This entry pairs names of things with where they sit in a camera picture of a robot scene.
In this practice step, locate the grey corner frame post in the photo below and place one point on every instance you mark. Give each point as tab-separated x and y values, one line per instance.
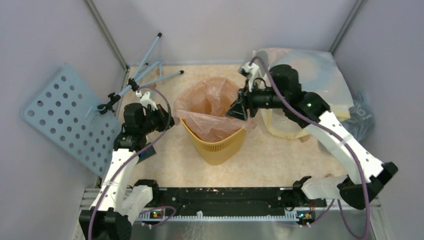
104	30
358	5

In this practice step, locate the blue block toy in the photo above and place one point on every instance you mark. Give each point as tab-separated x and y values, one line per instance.
149	152

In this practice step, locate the blue plastic bag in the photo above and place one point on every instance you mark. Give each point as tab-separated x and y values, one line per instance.
362	120

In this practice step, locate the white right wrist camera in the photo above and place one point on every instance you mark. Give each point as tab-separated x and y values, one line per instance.
254	75

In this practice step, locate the large yellow translucent bag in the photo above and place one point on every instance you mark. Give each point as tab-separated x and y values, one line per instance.
318	73

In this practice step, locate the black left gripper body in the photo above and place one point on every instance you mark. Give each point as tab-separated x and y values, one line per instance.
151	121

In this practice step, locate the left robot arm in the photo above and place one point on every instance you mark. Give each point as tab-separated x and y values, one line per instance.
116	179

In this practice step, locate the light blue perforated board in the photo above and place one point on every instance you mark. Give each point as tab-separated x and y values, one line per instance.
65	111

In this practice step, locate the pink plastic trash bag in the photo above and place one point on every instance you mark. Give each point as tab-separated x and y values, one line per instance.
203	108

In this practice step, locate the light blue tripod stand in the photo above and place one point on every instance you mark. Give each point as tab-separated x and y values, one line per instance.
133	82

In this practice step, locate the wooden cube block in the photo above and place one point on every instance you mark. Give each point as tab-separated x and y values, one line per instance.
304	139

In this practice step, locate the yellow plastic trash bin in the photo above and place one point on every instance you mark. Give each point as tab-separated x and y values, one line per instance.
216	153

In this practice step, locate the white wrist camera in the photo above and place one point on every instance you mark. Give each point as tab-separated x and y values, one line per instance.
146	100
254	75

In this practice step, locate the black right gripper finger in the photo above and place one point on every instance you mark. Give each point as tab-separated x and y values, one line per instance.
242	97
238	111

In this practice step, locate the wooden block near tripod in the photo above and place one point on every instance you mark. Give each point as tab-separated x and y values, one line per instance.
153	86

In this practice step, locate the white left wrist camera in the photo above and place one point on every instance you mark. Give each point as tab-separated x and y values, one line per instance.
146	100

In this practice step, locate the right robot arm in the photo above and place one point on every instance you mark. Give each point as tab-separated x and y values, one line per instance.
280	89

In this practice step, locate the grey corner frame post left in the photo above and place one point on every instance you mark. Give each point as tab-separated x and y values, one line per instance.
104	30

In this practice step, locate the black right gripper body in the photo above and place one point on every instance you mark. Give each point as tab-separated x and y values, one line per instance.
263	98

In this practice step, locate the grey corner frame post right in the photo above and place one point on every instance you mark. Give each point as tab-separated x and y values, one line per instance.
358	5

